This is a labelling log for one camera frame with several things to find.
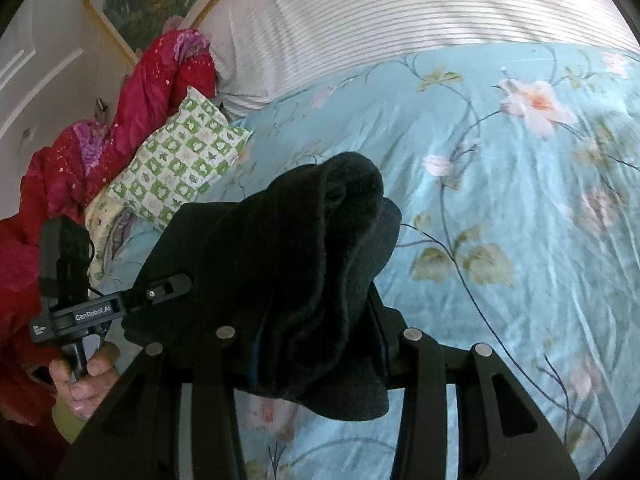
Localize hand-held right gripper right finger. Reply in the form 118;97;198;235
367;282;581;480

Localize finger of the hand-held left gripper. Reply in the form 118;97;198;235
127;272;194;313

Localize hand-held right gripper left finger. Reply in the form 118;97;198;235
56;326;251;480

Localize black pants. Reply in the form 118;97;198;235
122;151;403;421

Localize person's left hand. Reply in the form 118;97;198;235
49;341;122;421

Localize person's red garment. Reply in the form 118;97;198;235
0;212;68;441

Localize cream floral cloth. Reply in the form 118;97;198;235
84;195;146;283

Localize green checked pillow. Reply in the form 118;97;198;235
107;86;252;233

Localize blue floral bed sheet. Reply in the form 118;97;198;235
90;42;640;480

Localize red quilt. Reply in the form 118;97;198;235
27;30;218;223

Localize white striped pillow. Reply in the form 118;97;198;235
192;0;623;120

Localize framed landscape wall picture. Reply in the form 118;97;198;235
84;0;261;63

